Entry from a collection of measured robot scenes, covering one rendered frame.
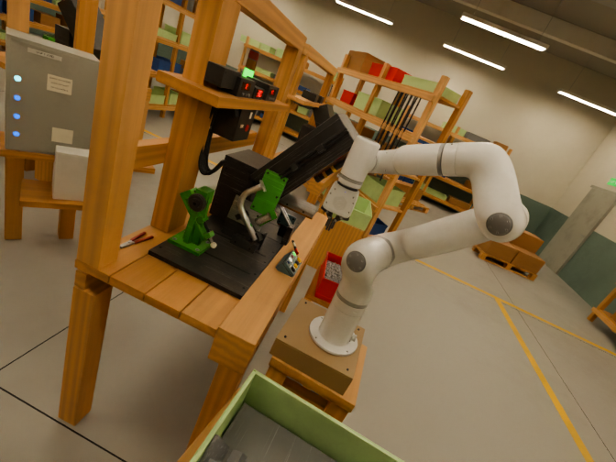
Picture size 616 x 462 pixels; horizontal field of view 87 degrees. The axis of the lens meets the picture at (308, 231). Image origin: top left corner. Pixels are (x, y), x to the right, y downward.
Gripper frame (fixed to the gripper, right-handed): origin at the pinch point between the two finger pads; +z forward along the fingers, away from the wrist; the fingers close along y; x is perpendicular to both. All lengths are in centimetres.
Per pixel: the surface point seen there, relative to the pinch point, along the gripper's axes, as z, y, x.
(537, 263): 94, 392, 559
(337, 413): 53, 30, -24
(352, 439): 36, 30, -45
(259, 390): 39, 2, -42
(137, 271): 42, -56, -17
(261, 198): 16, -36, 37
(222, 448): 36, 0, -62
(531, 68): -286, 288, 934
